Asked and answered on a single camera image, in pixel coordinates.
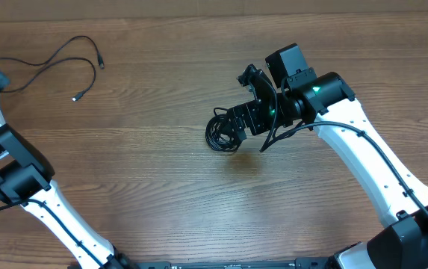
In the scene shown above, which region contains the black cable bundle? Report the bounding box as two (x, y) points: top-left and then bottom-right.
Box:
(205, 107), (245, 153)

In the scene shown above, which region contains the black usb cable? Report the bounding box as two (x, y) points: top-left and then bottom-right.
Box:
(0, 35), (105, 102)

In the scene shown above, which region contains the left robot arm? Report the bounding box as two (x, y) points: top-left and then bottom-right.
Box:
(0, 74), (135, 268)

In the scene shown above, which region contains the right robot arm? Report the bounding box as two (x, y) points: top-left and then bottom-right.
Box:
(205, 44), (428, 268)

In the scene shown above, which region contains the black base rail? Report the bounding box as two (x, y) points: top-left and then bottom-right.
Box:
(103, 257), (341, 269)

